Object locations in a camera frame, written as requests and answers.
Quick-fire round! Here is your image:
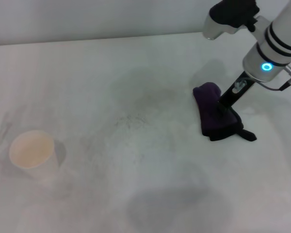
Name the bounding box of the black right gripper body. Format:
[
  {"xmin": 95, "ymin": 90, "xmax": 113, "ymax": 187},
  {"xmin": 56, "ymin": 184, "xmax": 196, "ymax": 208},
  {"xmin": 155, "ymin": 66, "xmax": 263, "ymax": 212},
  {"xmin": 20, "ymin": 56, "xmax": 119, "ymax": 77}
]
[{"xmin": 218, "ymin": 71, "xmax": 256, "ymax": 110}]

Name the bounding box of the purple rag with black trim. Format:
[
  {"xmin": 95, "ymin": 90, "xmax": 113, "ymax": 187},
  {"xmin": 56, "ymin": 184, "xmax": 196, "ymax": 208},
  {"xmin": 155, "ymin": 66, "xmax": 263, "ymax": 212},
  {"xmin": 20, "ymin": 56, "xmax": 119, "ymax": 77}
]
[{"xmin": 193, "ymin": 82, "xmax": 258, "ymax": 143}]

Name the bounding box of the white paper cup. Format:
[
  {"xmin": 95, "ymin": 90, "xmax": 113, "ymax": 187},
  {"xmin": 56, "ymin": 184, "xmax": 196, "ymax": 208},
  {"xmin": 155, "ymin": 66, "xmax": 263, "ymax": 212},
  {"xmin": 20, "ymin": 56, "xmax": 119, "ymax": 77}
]
[{"xmin": 9, "ymin": 130, "xmax": 67, "ymax": 182}]

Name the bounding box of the thin grey wrist cable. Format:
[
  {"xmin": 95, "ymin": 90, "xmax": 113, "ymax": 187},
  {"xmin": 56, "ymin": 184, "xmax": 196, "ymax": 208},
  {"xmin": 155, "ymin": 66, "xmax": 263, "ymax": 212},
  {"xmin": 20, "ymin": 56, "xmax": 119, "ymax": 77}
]
[{"xmin": 257, "ymin": 65, "xmax": 291, "ymax": 92}]

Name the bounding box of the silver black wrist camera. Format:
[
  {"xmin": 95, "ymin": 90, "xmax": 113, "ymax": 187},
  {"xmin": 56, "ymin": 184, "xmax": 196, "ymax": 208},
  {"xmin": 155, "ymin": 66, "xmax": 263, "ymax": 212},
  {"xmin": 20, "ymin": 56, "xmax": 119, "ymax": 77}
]
[{"xmin": 202, "ymin": 0, "xmax": 260, "ymax": 41}]

